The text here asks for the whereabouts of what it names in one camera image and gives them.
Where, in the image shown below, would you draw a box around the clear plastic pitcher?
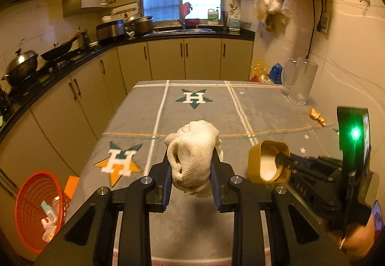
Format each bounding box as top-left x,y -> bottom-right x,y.
281,57 -> 319,107

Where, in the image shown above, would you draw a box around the steel wok with lid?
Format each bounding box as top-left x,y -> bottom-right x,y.
1,49 -> 40,86

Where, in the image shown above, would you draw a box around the white balled cloth glove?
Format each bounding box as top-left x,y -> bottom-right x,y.
164,120 -> 225,198

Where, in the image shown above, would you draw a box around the person's right hand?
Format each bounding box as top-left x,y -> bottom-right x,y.
329,222 -> 376,260

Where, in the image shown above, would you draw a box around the pink hanging cloth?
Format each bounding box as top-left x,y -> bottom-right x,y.
180,2 -> 193,25

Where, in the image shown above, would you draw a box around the black smartphone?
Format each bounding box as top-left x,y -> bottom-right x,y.
372,200 -> 385,235

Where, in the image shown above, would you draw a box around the beige kitchen counter cabinets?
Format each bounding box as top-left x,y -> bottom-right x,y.
0,30 -> 256,254

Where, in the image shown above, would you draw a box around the stacked metal pots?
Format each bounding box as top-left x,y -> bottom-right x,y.
124,14 -> 154,36

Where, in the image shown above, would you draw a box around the black frying pan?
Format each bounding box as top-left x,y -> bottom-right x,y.
40,31 -> 82,62

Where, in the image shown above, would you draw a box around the white detergent jug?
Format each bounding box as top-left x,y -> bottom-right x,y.
228,11 -> 242,29

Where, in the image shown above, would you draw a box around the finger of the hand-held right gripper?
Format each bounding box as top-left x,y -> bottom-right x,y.
275,152 -> 342,175

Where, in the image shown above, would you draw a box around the yellow plastic box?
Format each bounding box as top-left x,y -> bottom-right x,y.
247,140 -> 292,185

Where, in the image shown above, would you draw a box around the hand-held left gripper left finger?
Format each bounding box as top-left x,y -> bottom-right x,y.
34,152 -> 173,266

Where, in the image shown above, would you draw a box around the yellow plastic bag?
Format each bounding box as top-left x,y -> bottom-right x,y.
250,59 -> 272,84

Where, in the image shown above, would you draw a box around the teal cartoon tissue pack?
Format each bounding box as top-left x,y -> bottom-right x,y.
40,200 -> 59,225

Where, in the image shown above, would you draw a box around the orange floor box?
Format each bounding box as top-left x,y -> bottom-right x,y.
64,176 -> 80,202

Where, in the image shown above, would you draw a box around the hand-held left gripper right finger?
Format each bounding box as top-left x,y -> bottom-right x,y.
211,148 -> 351,266

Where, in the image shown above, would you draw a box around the blue plastic bag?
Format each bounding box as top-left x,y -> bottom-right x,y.
269,63 -> 284,85

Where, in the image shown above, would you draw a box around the wall power socket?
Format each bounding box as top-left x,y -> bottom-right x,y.
319,10 -> 330,34

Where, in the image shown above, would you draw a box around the green label detergent bottle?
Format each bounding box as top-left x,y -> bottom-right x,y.
207,8 -> 221,25

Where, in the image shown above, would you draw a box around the grey star printed tablecloth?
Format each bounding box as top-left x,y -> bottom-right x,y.
64,79 -> 346,266

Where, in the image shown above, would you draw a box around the black power cable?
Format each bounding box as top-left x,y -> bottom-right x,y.
305,0 -> 320,59

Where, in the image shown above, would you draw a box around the red plastic basket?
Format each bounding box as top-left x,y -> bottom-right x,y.
15,171 -> 66,254

